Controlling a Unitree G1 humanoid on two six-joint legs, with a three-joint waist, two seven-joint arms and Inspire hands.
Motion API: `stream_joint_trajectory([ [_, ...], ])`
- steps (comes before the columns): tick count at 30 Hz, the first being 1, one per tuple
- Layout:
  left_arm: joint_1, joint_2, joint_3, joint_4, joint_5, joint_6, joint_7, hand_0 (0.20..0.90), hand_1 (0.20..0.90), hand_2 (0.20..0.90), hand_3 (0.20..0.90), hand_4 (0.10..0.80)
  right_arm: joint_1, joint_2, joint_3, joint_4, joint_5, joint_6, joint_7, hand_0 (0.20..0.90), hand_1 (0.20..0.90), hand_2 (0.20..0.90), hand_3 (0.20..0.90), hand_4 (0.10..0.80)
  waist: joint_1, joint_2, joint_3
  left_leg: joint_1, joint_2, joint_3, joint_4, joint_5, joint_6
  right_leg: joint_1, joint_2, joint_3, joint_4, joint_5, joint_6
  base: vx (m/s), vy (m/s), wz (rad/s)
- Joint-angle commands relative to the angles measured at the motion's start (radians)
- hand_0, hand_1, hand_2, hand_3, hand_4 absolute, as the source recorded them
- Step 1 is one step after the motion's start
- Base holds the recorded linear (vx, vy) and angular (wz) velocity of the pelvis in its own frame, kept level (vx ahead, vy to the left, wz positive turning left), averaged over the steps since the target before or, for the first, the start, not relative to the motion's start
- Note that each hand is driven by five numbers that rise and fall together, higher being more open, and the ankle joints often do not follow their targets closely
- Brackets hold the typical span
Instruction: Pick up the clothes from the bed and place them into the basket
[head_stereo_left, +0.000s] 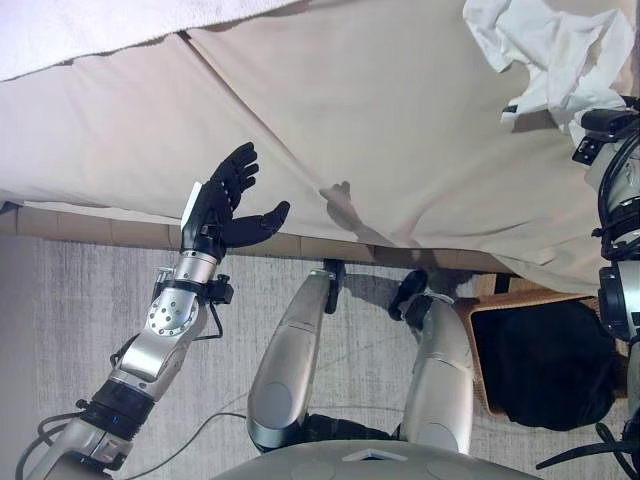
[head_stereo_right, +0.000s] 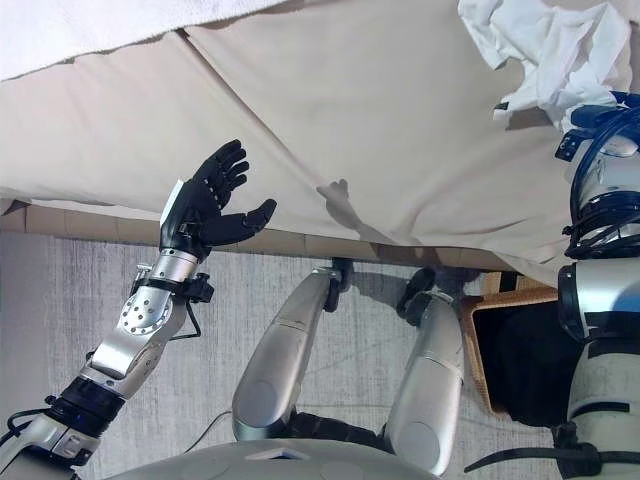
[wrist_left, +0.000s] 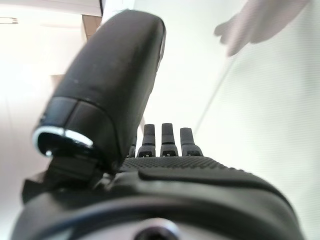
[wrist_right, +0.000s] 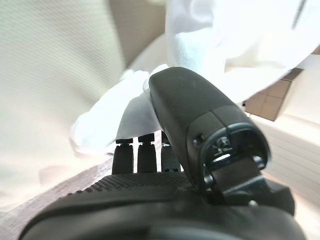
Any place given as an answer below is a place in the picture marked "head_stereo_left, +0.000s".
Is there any silver robot left leg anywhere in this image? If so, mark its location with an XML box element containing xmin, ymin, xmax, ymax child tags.
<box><xmin>245</xmin><ymin>258</ymin><xmax>349</xmax><ymax>452</ymax></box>

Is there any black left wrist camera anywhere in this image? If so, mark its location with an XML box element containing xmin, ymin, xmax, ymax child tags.
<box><xmin>209</xmin><ymin>273</ymin><xmax>236</xmax><ymax>305</ymax></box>

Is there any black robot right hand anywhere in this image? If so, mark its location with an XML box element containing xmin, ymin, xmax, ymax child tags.
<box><xmin>579</xmin><ymin>96</ymin><xmax>640</xmax><ymax>142</ymax></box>

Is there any wicker basket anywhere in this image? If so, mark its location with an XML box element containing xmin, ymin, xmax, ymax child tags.
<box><xmin>452</xmin><ymin>288</ymin><xmax>629</xmax><ymax>417</ymax></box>

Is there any beige bed cover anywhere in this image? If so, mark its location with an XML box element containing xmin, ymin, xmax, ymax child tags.
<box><xmin>0</xmin><ymin>0</ymin><xmax>640</xmax><ymax>297</ymax></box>

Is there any silver robot right leg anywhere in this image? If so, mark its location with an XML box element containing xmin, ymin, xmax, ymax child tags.
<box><xmin>388</xmin><ymin>268</ymin><xmax>475</xmax><ymax>457</ymax></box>

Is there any tan upholstered bed frame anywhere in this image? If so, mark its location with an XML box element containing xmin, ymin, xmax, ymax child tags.
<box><xmin>0</xmin><ymin>203</ymin><xmax>512</xmax><ymax>277</ymax></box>

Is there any white duvet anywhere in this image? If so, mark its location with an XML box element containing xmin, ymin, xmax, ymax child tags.
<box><xmin>0</xmin><ymin>0</ymin><xmax>297</xmax><ymax>84</ymax></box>

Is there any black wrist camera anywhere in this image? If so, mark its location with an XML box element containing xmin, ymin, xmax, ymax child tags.
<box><xmin>209</xmin><ymin>273</ymin><xmax>236</xmax><ymax>305</ymax></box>
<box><xmin>571</xmin><ymin>136</ymin><xmax>601</xmax><ymax>167</ymax></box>

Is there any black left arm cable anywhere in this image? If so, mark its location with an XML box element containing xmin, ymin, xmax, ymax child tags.
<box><xmin>192</xmin><ymin>299</ymin><xmax>224</xmax><ymax>345</ymax></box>

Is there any black garment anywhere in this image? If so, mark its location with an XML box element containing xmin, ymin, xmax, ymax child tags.
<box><xmin>471</xmin><ymin>298</ymin><xmax>620</xmax><ymax>432</ymax></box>

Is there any silver robot leg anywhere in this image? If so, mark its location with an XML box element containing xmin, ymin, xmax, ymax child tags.
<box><xmin>245</xmin><ymin>258</ymin><xmax>349</xmax><ymax>452</ymax></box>
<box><xmin>388</xmin><ymin>268</ymin><xmax>475</xmax><ymax>457</ymax></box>

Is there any silver robot torso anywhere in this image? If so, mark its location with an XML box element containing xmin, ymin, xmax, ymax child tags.
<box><xmin>208</xmin><ymin>439</ymin><xmax>547</xmax><ymax>480</ymax></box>

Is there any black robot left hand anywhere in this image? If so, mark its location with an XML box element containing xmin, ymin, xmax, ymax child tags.
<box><xmin>179</xmin><ymin>142</ymin><xmax>291</xmax><ymax>262</ymax></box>

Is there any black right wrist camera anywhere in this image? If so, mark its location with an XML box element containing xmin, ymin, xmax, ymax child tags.
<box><xmin>571</xmin><ymin>136</ymin><xmax>601</xmax><ymax>167</ymax></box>

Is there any white garment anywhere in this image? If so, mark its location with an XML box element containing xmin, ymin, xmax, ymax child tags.
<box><xmin>462</xmin><ymin>0</ymin><xmax>637</xmax><ymax>135</ymax></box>

